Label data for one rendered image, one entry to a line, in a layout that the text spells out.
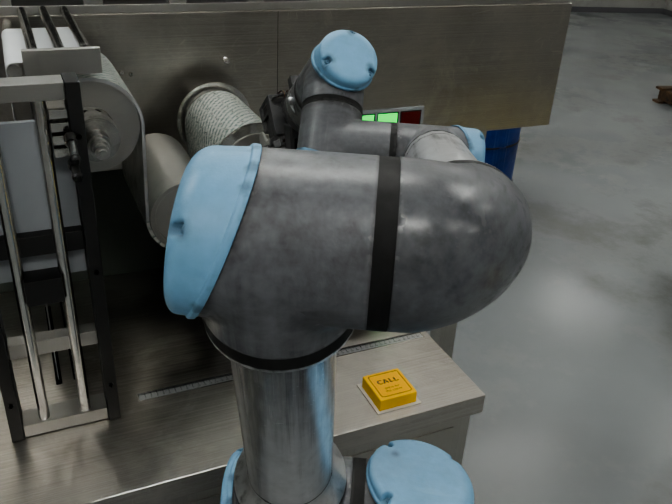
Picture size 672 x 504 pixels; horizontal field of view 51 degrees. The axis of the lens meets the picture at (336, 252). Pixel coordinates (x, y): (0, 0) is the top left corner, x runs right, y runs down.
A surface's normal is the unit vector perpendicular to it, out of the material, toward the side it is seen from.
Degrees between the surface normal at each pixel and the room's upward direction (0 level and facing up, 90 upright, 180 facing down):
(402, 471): 7
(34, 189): 90
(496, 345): 0
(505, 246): 75
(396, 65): 90
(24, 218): 90
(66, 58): 90
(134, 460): 0
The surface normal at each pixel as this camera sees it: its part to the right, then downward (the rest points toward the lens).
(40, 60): 0.41, 0.44
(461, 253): 0.42, 0.13
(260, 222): -0.04, -0.11
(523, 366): 0.05, -0.88
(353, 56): 0.34, -0.22
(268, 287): -0.07, 0.52
